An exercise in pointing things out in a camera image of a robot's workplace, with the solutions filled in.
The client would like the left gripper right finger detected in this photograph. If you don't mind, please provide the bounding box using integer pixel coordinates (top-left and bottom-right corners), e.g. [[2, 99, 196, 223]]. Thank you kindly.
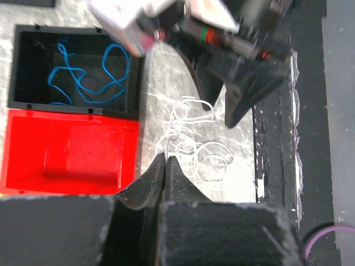
[[164, 156, 212, 203]]

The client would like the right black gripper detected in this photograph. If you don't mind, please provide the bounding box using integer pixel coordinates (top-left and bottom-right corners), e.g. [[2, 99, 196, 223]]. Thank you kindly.
[[156, 1, 293, 128]]

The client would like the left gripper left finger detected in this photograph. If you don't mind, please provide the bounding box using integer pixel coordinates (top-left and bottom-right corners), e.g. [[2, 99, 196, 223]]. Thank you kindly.
[[115, 153, 166, 209]]

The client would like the white wire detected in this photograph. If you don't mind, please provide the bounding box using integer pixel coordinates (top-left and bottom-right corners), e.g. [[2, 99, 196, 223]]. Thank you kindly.
[[155, 95, 232, 182]]

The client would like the blue wire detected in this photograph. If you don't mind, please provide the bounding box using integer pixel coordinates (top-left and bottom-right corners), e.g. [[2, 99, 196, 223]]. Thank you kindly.
[[47, 37, 131, 106]]

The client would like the red plastic bin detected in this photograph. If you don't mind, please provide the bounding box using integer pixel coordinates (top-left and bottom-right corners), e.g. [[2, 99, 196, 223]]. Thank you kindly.
[[1, 109, 139, 195]]

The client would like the black plastic bin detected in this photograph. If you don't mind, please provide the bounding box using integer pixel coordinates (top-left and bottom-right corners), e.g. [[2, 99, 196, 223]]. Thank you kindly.
[[8, 25, 145, 120]]

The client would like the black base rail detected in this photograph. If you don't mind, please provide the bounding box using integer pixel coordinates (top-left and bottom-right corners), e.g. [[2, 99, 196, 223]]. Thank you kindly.
[[251, 16, 342, 266]]

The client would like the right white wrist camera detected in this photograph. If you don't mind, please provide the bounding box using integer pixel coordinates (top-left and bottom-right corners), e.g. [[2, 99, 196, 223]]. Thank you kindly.
[[88, 0, 184, 57]]

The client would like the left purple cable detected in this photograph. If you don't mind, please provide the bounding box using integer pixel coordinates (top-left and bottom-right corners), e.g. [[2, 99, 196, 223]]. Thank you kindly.
[[303, 224, 355, 261]]

